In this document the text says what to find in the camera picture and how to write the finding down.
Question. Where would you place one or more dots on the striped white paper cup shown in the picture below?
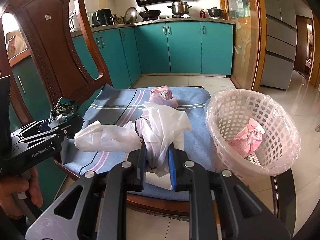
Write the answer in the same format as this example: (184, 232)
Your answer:
(162, 182)

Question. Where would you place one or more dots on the person's left hand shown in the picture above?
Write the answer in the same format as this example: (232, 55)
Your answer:
(12, 185)

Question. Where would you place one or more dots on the dark wooden chair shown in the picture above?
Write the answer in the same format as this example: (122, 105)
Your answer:
(44, 27)

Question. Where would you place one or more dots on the white dish rack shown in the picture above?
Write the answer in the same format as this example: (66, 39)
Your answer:
(73, 21)

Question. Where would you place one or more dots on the black air fryer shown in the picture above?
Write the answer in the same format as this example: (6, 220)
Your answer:
(102, 17)

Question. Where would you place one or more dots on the red small bottle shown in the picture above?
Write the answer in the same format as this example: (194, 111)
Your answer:
(202, 13)

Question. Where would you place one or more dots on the dark green snack wrapper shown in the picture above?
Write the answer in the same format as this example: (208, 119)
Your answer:
(64, 111)

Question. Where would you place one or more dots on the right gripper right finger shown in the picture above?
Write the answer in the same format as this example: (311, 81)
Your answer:
(221, 197)

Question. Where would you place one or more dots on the steel pot lid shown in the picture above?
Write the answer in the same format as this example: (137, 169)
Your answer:
(130, 16)

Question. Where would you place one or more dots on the small pink wrapped bag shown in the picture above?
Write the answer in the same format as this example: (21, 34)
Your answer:
(163, 96)

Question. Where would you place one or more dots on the glass sliding door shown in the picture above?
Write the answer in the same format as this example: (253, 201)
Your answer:
(250, 39)

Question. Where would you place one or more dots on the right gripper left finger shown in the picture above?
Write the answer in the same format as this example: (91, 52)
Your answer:
(95, 206)

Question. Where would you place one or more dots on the black casserole pot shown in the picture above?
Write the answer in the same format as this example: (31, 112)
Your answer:
(215, 12)

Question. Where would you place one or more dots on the black wok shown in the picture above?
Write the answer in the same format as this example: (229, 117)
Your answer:
(149, 14)

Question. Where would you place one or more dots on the blue striped seat cloth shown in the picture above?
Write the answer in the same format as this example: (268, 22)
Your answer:
(118, 107)

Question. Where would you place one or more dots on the white plastic trash basket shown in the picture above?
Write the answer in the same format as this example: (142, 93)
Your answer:
(250, 129)

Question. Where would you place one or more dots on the steel stock pot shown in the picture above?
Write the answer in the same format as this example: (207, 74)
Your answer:
(179, 8)

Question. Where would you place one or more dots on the pink plastic bag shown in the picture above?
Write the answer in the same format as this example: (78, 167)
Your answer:
(248, 139)

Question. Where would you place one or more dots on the silver refrigerator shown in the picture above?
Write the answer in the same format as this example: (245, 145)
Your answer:
(281, 44)

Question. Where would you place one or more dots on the white plastic bag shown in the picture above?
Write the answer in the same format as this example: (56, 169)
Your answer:
(158, 127)

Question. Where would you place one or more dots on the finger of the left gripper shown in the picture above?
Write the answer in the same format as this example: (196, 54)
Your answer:
(67, 128)
(31, 129)

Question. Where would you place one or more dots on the teal kitchen cabinets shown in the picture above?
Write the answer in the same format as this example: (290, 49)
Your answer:
(174, 47)

